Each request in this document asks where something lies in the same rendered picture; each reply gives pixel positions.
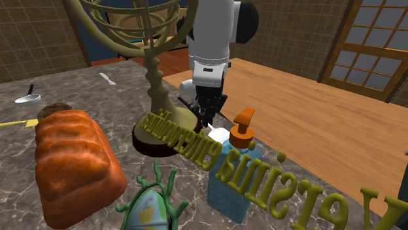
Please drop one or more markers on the white knife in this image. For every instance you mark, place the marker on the white knife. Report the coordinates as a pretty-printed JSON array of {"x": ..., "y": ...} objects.
[{"x": 107, "y": 79}]

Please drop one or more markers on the yellow flat tool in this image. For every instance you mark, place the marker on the yellow flat tool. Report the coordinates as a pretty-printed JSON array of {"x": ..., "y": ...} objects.
[{"x": 16, "y": 123}]

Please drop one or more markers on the brown bread loaf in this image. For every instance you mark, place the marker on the brown bread loaf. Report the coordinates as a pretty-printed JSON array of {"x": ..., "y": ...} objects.
[{"x": 75, "y": 165}]

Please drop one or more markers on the blue soap dispenser orange pump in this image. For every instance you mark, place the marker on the blue soap dispenser orange pump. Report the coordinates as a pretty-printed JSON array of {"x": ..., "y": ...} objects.
[{"x": 223, "y": 194}]

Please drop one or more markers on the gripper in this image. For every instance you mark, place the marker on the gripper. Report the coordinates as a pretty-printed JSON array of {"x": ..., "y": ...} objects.
[{"x": 208, "y": 100}]

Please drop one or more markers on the green framed egg-shaped ornament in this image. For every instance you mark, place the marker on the green framed egg-shaped ornament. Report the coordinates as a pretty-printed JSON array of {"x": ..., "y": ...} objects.
[{"x": 149, "y": 210}]

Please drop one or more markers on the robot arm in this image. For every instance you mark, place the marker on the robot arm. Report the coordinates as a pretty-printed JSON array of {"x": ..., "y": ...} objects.
[{"x": 210, "y": 32}]

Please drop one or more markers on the brown round bread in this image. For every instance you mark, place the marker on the brown round bread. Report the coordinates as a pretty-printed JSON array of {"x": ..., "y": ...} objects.
[{"x": 52, "y": 109}]

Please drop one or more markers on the wooden lattice window door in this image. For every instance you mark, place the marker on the wooden lattice window door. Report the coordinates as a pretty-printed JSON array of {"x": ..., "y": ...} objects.
[{"x": 369, "y": 47}]

